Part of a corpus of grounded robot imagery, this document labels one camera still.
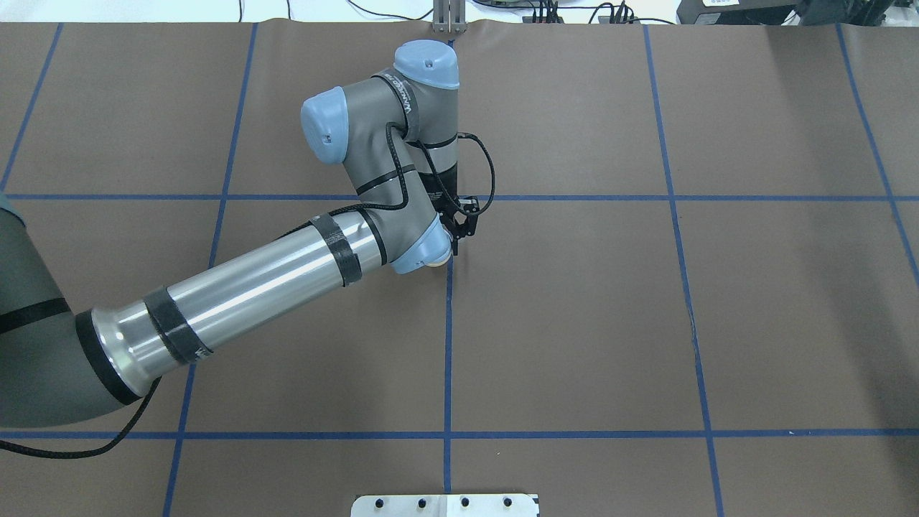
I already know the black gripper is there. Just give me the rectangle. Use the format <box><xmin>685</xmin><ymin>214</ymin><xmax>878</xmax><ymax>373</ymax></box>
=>
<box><xmin>434</xmin><ymin>192</ymin><xmax>480</xmax><ymax>256</ymax></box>

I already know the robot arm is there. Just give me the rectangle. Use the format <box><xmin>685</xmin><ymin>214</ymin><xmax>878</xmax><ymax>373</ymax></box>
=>
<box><xmin>1</xmin><ymin>39</ymin><xmax>474</xmax><ymax>428</ymax></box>

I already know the black connector cluster left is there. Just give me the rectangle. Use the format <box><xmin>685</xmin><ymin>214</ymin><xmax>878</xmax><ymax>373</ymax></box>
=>
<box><xmin>522</xmin><ymin>1</ymin><xmax>564</xmax><ymax>25</ymax></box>

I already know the black connector cluster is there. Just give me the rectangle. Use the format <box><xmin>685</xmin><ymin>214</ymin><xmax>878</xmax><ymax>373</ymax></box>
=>
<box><xmin>588</xmin><ymin>1</ymin><xmax>639</xmax><ymax>25</ymax></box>
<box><xmin>522</xmin><ymin>1</ymin><xmax>564</xmax><ymax>25</ymax></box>

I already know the brown table mat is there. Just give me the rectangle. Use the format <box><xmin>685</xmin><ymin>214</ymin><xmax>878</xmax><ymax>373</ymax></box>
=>
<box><xmin>2</xmin><ymin>19</ymin><xmax>917</xmax><ymax>516</ymax></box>

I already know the black connector cluster right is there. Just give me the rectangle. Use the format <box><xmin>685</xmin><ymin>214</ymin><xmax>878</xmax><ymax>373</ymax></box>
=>
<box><xmin>588</xmin><ymin>1</ymin><xmax>639</xmax><ymax>25</ymax></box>

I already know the black device top right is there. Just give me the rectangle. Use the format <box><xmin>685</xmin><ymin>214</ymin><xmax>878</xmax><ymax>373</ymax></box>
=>
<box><xmin>676</xmin><ymin>1</ymin><xmax>912</xmax><ymax>27</ymax></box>

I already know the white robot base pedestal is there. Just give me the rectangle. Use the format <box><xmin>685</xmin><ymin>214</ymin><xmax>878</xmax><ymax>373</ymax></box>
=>
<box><xmin>349</xmin><ymin>493</ymin><xmax>541</xmax><ymax>516</ymax></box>

